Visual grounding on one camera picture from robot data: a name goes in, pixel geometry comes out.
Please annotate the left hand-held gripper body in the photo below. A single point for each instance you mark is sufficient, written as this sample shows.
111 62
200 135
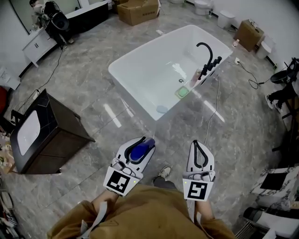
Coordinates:
118 180

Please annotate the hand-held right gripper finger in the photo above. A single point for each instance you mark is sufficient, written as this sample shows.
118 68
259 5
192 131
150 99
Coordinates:
191 156
209 157

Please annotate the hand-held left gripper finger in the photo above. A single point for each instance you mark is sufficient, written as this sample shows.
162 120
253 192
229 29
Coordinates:
122 148
146 158

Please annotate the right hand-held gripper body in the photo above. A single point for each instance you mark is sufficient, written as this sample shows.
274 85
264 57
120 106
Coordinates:
198 186

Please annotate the blue bottle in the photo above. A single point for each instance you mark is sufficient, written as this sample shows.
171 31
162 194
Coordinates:
141 150

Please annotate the person's right forearm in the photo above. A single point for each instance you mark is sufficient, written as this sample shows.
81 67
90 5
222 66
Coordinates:
203 210

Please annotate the person's left forearm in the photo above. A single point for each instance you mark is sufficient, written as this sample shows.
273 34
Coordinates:
105 199

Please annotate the bathtub drain plug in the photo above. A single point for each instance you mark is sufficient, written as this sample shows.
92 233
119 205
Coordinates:
181 80

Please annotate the black bathtub faucet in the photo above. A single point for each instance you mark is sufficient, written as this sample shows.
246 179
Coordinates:
209 54

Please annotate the black and white bathtub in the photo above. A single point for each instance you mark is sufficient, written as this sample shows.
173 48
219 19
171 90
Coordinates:
90 17

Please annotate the person's shoe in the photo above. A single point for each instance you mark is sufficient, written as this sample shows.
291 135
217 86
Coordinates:
165 172

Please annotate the person's dark trouser leg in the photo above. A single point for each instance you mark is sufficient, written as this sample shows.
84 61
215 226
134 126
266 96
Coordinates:
164 183

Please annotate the person's brown jacket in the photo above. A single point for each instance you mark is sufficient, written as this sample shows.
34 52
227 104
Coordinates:
144 214

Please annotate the dark vanity cabinet with sink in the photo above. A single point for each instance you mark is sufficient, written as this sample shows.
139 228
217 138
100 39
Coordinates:
53 140

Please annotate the marble pattern table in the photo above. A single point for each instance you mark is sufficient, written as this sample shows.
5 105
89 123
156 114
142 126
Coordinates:
278 186

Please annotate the white power strip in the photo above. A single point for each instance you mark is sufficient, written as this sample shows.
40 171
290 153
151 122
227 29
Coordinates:
237 60

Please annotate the white round bin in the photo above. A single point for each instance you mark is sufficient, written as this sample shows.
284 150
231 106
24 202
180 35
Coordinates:
264 50

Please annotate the tall cardboard box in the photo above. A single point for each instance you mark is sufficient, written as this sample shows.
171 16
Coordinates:
248 35

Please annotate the white low cabinet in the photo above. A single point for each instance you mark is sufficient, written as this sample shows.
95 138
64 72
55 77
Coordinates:
38 46

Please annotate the large open cardboard box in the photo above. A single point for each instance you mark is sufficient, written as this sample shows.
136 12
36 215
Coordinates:
137 11

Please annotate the white trash bin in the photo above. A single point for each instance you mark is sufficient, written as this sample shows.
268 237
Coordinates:
225 19

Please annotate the white toilet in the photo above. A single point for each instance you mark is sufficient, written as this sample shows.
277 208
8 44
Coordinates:
202 6

